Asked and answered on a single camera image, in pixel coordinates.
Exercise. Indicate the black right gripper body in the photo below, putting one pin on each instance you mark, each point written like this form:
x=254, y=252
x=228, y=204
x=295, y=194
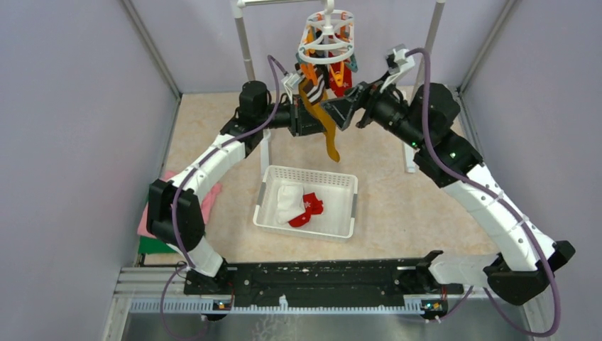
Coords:
x=388, y=111

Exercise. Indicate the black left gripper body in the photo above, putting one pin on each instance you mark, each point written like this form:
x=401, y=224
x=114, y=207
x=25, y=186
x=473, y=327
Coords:
x=296, y=112

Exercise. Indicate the mustard yellow sock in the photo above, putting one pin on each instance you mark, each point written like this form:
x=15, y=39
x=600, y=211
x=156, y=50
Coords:
x=312, y=96

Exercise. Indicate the white plastic clip hanger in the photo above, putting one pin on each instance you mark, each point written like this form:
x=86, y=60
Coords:
x=328, y=37

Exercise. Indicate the white sock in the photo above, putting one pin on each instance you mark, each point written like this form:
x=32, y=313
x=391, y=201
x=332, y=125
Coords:
x=289, y=203

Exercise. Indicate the red snowflake sock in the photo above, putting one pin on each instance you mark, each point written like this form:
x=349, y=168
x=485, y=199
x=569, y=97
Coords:
x=313, y=206
x=340, y=78

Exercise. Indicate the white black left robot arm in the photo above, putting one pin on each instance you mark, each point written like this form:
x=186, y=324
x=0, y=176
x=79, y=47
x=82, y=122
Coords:
x=173, y=214

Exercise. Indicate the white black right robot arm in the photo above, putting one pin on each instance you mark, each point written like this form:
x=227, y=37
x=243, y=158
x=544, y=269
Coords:
x=527, y=259

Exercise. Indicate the white metal drying rack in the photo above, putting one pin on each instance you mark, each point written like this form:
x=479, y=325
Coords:
x=237, y=12

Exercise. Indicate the orange clothespin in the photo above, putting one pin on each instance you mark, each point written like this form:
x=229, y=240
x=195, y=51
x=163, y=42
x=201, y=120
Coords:
x=309, y=72

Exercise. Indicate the white plastic basket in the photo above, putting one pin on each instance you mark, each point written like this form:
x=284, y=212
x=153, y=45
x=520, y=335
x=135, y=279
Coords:
x=338, y=191

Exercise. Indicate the pink cloth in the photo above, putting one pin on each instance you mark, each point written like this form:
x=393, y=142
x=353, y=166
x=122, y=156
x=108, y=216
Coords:
x=206, y=206

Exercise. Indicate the green cloth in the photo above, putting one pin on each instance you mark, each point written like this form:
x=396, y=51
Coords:
x=149, y=245

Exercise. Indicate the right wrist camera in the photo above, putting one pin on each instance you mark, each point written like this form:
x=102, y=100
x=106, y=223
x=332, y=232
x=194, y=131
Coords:
x=396, y=61

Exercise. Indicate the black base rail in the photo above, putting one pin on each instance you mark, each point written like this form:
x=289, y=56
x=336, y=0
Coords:
x=321, y=284

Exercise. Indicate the white cable duct strip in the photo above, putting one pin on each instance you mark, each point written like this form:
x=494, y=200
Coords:
x=207, y=306

